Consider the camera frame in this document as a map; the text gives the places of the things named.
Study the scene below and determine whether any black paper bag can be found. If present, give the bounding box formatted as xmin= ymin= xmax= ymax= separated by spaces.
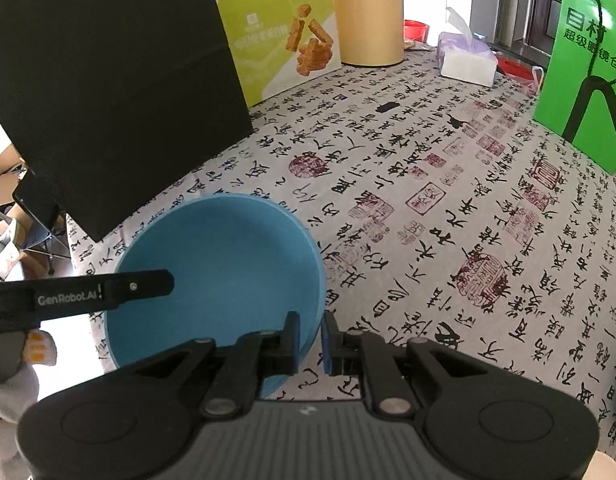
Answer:
xmin=0 ymin=0 xmax=255 ymax=243

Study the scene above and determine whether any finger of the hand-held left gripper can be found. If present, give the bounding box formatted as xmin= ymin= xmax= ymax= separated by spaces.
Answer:
xmin=105 ymin=269 xmax=175 ymax=307

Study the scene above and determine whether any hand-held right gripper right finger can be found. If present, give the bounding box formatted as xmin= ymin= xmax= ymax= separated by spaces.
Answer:
xmin=322 ymin=311 xmax=494 ymax=419

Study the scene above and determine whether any dark brown door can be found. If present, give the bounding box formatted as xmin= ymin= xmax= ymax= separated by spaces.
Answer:
xmin=525 ymin=0 xmax=569 ymax=56

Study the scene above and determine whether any black metal chair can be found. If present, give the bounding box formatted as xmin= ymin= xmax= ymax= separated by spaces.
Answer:
xmin=12 ymin=172 xmax=71 ymax=278

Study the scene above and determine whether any person's left hand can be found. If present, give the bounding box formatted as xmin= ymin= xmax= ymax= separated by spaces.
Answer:
xmin=0 ymin=329 xmax=56 ymax=461

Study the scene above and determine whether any blue bowl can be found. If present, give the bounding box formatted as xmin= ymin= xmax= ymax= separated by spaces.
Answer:
xmin=104 ymin=193 xmax=328 ymax=402

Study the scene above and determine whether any tissue pack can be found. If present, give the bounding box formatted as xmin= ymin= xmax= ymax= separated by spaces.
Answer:
xmin=436 ymin=6 xmax=499 ymax=86

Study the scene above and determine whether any yellow-green gift box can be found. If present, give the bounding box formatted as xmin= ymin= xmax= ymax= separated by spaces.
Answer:
xmin=212 ymin=0 xmax=341 ymax=111

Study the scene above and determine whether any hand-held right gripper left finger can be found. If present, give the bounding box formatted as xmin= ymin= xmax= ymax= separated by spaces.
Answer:
xmin=120 ymin=311 xmax=301 ymax=420

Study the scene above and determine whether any green paper bag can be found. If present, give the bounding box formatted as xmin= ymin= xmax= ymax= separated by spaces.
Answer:
xmin=533 ymin=0 xmax=616 ymax=176

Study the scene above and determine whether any red plastic bag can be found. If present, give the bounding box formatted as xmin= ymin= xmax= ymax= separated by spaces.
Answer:
xmin=498 ymin=57 xmax=545 ymax=95

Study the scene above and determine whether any tan thermos jug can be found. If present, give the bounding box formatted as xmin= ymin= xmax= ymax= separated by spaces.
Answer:
xmin=322 ymin=0 xmax=405 ymax=67

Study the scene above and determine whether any calligraphy print tablecloth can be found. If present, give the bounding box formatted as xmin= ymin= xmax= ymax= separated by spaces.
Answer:
xmin=65 ymin=42 xmax=616 ymax=461

